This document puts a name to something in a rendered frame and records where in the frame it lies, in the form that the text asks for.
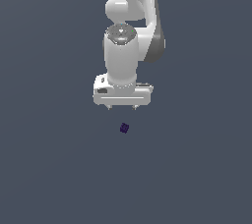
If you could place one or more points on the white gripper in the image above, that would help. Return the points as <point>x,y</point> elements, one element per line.
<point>121,97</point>

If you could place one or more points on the small dark purple cube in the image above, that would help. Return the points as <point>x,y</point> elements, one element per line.
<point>124,128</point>

